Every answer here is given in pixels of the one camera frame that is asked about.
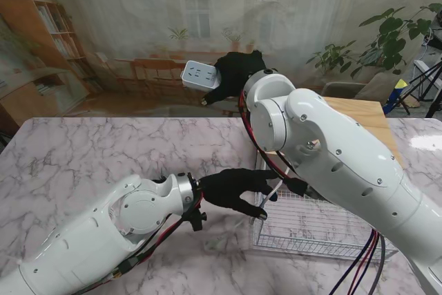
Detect white wire mesh drawer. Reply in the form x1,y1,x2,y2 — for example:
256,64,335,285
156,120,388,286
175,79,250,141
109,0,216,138
251,160,398,261

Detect yellow and blue object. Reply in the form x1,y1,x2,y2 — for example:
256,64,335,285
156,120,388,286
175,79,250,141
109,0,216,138
381,79,412,116

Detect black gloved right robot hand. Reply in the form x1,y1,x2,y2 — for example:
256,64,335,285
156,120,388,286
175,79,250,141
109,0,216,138
202,50,277,106

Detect left arm red black cables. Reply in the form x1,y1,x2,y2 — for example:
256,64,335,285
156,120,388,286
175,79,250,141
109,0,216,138
79,201,198,291

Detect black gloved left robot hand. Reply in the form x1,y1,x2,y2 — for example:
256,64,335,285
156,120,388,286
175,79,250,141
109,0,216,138
200,167,279,220

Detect printed room scene backdrop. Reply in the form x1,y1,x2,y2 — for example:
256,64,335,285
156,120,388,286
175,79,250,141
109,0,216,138
0,0,442,118

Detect arm red black cables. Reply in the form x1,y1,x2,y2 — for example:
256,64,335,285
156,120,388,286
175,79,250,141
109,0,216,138
79,201,198,291
238,91,387,295

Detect white power strip with cord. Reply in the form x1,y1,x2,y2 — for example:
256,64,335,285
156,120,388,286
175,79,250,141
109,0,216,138
180,59,291,211

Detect right arm red black cables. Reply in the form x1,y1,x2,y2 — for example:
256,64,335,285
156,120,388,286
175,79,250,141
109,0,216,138
238,91,387,295

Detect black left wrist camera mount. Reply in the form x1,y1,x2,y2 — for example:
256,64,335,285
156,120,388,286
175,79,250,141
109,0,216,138
188,204,208,232

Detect black tripod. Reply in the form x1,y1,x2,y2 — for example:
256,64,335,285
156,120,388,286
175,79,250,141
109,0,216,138
409,51,442,118

